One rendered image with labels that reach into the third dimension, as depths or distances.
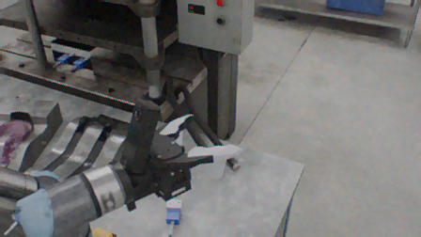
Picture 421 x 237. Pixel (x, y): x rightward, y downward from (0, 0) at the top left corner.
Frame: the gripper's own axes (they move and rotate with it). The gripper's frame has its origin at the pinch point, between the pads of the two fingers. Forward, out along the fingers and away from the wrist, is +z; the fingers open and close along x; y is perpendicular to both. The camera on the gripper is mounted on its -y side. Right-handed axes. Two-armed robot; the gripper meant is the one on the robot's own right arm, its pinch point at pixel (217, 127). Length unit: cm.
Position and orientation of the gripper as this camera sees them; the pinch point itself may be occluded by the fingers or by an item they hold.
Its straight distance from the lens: 73.3
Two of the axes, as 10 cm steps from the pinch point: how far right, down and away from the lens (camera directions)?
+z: 8.2, -3.5, 4.6
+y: 0.8, 8.6, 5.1
